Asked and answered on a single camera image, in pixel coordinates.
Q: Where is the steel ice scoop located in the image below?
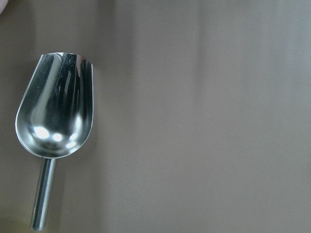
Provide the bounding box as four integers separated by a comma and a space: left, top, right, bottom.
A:
15, 52, 94, 231

